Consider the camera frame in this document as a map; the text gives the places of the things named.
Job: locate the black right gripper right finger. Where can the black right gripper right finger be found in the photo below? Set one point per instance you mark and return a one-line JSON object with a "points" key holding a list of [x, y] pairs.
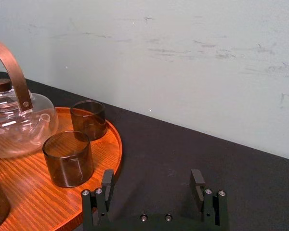
{"points": [[212, 207]]}

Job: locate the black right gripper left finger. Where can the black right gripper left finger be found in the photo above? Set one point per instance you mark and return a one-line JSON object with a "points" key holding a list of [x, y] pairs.
{"points": [[100, 204]]}

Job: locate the round orange wooden tray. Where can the round orange wooden tray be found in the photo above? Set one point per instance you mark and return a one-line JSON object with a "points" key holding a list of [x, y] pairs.
{"points": [[38, 192]]}

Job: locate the black table cloth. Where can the black table cloth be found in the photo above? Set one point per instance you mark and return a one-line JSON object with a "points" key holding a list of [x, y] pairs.
{"points": [[183, 168]]}

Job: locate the clear glass teapot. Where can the clear glass teapot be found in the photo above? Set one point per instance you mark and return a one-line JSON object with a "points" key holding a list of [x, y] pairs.
{"points": [[17, 125]]}

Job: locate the dark wooden teapot lid knob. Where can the dark wooden teapot lid knob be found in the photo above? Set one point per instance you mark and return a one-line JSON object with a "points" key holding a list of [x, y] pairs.
{"points": [[1, 84]]}

